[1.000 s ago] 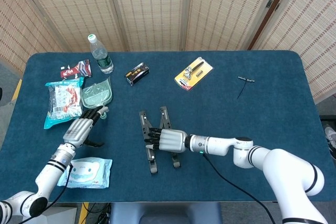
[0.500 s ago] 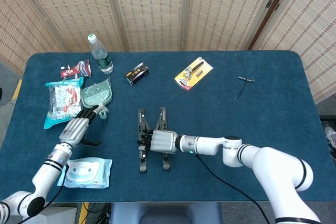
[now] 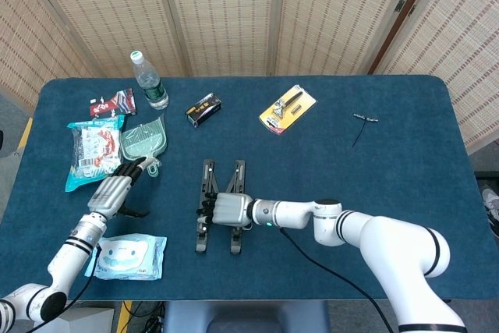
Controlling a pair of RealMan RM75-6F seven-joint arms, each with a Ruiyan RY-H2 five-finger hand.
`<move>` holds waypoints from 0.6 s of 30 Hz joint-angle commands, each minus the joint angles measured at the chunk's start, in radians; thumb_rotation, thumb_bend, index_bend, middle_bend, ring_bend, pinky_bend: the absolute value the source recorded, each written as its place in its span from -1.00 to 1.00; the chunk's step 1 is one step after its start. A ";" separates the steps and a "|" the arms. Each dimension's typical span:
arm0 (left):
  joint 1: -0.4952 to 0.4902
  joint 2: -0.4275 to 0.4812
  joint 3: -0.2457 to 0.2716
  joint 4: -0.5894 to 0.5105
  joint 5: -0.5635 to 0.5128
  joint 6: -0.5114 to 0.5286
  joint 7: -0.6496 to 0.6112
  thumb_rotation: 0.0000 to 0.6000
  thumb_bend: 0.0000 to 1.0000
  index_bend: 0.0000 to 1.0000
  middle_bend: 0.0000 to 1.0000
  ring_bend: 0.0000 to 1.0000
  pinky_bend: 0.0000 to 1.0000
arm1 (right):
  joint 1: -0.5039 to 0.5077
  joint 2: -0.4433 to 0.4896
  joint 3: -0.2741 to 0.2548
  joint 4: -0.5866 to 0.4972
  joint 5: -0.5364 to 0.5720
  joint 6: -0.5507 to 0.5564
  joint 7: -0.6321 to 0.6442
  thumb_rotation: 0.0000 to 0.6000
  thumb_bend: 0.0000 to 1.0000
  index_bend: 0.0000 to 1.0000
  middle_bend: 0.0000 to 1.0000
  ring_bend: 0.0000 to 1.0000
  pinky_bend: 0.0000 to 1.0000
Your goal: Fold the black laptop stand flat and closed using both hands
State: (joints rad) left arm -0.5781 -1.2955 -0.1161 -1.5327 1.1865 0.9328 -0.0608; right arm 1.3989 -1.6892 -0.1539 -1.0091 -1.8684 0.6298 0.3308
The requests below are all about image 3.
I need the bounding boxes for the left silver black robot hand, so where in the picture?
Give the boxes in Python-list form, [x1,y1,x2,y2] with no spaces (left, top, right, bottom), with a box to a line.
[86,156,157,220]

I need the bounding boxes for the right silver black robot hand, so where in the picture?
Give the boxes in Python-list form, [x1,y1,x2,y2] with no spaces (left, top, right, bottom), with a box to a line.
[196,191,257,232]

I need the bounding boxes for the black folding laptop stand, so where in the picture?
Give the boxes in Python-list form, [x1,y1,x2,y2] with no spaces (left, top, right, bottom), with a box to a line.
[193,158,246,256]

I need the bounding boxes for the blue robot base seat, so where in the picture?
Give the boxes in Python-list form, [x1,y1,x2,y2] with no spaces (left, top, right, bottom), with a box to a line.
[163,300,331,333]

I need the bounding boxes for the teal white snack bag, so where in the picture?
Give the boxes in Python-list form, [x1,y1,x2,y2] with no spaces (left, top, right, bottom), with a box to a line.
[64,114,130,193]

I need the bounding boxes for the green plastic dustpan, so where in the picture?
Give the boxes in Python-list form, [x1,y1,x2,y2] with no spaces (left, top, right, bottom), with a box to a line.
[119,113,168,179]

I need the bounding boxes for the light blue wet wipes pack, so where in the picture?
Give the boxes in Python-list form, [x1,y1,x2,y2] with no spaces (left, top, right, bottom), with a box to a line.
[84,233,168,282]

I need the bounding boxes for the red black card packet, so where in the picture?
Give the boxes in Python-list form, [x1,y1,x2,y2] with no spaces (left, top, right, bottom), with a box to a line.
[88,87,137,118]

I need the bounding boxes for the small black cardboard box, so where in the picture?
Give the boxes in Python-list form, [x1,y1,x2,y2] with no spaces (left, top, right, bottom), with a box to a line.
[185,92,224,129]

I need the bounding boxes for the razor in yellow blister pack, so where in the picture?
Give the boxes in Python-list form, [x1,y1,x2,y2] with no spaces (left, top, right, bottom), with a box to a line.
[259,84,317,137]

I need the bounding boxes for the clear plastic water bottle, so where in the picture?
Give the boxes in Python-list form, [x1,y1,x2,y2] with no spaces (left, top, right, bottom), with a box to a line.
[129,50,170,111]

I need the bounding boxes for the blue table mat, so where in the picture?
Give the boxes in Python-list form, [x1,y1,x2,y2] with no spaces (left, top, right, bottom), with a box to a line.
[0,74,490,303]

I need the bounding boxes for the white box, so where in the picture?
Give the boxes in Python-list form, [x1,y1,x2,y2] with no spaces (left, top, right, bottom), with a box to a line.
[58,307,116,333]

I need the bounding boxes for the metal bar with black tie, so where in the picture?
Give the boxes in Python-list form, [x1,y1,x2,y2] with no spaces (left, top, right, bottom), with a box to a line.
[351,112,380,150]

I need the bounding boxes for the bamboo folding screen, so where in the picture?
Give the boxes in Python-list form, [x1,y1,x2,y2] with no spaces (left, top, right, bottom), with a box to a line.
[0,0,499,154]

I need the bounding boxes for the grey sneaker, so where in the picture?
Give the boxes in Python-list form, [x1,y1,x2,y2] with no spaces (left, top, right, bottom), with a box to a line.
[482,188,499,239]

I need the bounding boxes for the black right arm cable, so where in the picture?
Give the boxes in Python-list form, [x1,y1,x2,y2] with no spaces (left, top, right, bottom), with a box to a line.
[277,227,395,333]

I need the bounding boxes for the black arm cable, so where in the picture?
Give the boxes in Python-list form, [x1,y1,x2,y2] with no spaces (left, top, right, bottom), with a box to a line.
[277,227,395,333]
[23,245,103,328]

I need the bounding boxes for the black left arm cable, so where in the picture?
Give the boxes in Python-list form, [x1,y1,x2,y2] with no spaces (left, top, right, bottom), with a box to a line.
[23,245,103,328]

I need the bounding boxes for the black floor cables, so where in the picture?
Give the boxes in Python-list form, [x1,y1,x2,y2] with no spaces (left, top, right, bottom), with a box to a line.
[128,301,165,333]

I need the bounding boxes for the brown wooden post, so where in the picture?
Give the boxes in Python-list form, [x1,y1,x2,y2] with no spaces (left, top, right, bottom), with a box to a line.
[368,0,441,75]

